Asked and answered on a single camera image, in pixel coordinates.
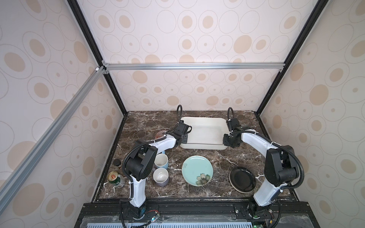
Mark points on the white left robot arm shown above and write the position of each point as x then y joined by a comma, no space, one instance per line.
139,162

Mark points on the light blue mug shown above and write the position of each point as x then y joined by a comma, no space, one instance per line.
161,161

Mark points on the grey purple mug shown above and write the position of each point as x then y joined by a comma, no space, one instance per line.
161,177

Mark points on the white plastic bin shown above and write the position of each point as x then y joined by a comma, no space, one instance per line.
207,133

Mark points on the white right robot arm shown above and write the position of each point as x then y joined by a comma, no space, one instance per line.
283,169

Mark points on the green drink can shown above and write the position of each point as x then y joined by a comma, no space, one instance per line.
115,179

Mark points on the black plate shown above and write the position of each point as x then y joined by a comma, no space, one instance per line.
242,180

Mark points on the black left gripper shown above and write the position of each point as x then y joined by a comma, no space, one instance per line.
186,138

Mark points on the mint green floral plate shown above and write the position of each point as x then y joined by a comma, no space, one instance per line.
197,170

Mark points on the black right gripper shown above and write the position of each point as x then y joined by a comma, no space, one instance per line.
225,142

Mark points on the left diagonal aluminium bar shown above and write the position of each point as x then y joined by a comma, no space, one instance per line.
28,164

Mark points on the red patterned bowl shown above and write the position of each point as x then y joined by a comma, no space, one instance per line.
161,135

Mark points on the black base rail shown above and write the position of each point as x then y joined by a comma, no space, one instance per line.
196,214

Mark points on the horizontal aluminium frame bar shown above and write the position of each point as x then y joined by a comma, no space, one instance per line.
198,66

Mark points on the small black cap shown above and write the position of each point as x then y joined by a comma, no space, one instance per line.
117,163

